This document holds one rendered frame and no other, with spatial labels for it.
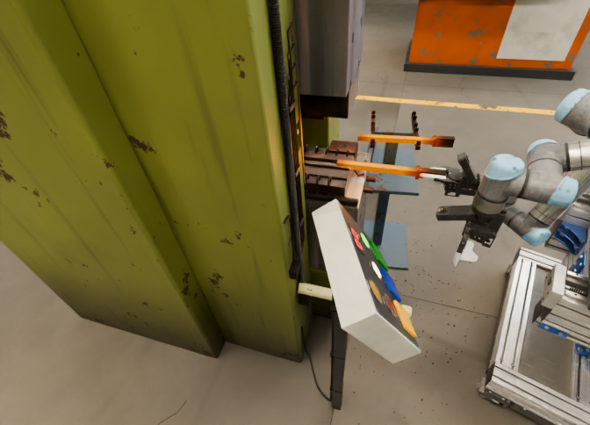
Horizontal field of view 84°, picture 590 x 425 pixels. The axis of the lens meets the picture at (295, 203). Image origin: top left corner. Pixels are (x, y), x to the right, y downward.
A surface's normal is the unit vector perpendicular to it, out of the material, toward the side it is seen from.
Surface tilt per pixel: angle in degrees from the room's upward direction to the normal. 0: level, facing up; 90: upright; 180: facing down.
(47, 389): 0
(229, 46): 90
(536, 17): 90
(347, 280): 30
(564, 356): 0
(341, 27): 90
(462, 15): 90
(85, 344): 0
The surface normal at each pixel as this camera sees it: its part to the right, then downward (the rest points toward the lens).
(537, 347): -0.07, -0.72
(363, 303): -0.56, -0.56
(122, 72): -0.29, 0.67
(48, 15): 0.95, 0.15
